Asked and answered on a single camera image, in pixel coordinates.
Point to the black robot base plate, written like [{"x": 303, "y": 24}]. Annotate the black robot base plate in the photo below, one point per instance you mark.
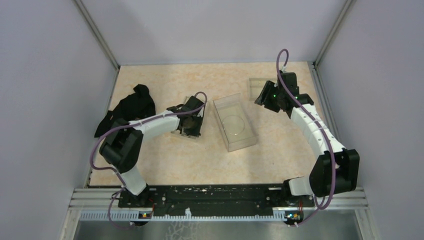
[{"x": 216, "y": 200}]

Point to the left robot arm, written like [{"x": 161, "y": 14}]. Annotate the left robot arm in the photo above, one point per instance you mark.
[{"x": 120, "y": 147}]

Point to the black cloth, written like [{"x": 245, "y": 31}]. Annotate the black cloth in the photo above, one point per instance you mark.
[{"x": 136, "y": 106}]

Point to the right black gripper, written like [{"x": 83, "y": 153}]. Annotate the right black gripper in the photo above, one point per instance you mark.
[{"x": 263, "y": 98}]

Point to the white slotted cable duct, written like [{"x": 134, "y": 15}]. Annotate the white slotted cable duct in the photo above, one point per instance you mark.
[{"x": 136, "y": 216}]

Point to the clear plastic box cover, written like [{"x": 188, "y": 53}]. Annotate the clear plastic box cover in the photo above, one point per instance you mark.
[{"x": 227, "y": 100}]

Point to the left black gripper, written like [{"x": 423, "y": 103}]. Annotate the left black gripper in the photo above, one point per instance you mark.
[{"x": 195, "y": 132}]

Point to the beige compartment tray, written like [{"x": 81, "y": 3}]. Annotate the beige compartment tray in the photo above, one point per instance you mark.
[{"x": 255, "y": 86}]

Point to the beige slotted ring tray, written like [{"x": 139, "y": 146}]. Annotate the beige slotted ring tray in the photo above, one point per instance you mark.
[{"x": 189, "y": 103}]

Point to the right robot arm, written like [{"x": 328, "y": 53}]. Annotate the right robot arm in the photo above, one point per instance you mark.
[{"x": 336, "y": 168}]

